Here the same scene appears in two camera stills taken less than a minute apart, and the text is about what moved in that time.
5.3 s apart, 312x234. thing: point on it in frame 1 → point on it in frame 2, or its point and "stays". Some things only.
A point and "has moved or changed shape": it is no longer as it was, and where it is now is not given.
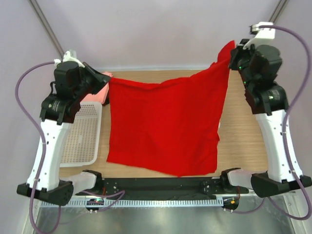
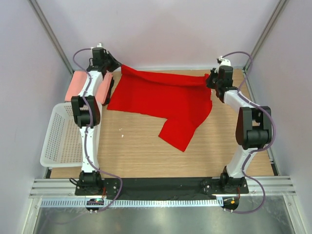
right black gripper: x=237 y=52 → x=208 y=84
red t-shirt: x=172 y=127 has moved or changed shape
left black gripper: x=99 y=79 → x=116 y=64
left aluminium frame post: x=46 y=25 stays
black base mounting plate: x=171 y=186 stays
